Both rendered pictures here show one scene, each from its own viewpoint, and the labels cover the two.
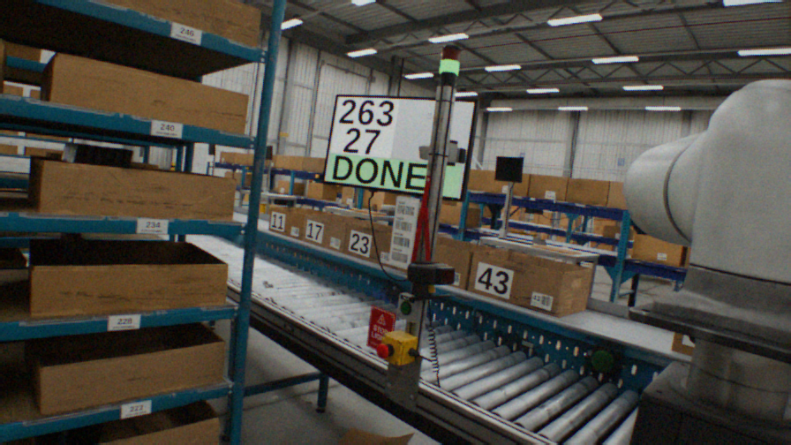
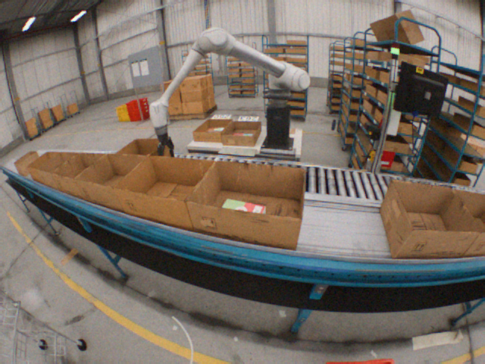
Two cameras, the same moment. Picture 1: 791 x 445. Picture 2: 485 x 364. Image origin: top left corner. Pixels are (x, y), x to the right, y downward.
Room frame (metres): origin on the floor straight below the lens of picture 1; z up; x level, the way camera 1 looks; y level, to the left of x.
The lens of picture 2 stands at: (1.77, -1.42, 1.49)
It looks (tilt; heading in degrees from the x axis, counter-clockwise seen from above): 35 degrees down; 154
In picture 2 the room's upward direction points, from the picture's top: 4 degrees counter-clockwise
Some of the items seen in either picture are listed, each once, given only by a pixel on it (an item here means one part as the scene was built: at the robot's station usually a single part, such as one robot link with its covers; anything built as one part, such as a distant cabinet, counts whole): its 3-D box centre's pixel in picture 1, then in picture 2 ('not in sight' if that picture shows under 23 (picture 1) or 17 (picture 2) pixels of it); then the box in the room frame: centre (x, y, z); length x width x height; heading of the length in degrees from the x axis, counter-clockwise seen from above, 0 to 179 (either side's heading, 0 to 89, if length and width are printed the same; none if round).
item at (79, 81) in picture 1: (141, 103); (399, 81); (1.01, 0.62, 1.39); 0.40 x 0.30 x 0.10; 135
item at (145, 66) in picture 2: not in sight; (148, 87); (-3.92, -1.20, 1.02); 1.30 x 0.50 x 2.05; 34
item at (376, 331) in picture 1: (388, 334); (383, 158); (1.25, -0.02, 0.85); 0.16 x 0.01 x 0.13; 46
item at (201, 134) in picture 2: not in sight; (214, 130); (-0.05, -0.81, 0.80); 0.38 x 0.28 x 0.10; 138
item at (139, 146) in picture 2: not in sight; (143, 155); (0.17, -1.51, 0.83); 0.39 x 0.29 x 0.17; 48
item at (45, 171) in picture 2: not in sight; (60, 170); (0.15, -2.26, 0.96); 0.39 x 0.29 x 0.17; 46
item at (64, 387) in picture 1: (124, 350); (389, 139); (1.01, 0.62, 0.79); 0.40 x 0.30 x 0.10; 137
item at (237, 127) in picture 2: not in sight; (242, 132); (0.19, -0.62, 0.80); 0.38 x 0.28 x 0.10; 138
